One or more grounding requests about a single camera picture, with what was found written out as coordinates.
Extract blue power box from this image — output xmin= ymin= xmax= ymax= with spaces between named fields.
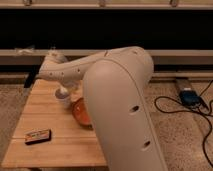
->
xmin=179 ymin=91 xmax=199 ymax=106

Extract orange bowl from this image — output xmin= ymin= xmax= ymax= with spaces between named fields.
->
xmin=72 ymin=98 xmax=91 ymax=126

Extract black cable on floor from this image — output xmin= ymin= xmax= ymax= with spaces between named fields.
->
xmin=153 ymin=79 xmax=213 ymax=168

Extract wooden table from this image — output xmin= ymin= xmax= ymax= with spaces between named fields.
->
xmin=2 ymin=80 xmax=106 ymax=168

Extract translucent white ceramic cup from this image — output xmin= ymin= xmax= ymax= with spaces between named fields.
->
xmin=55 ymin=89 xmax=71 ymax=108

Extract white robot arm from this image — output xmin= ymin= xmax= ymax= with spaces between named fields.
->
xmin=39 ymin=46 xmax=168 ymax=171

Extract long metal rail shelf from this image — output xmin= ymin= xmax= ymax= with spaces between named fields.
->
xmin=0 ymin=49 xmax=213 ymax=65

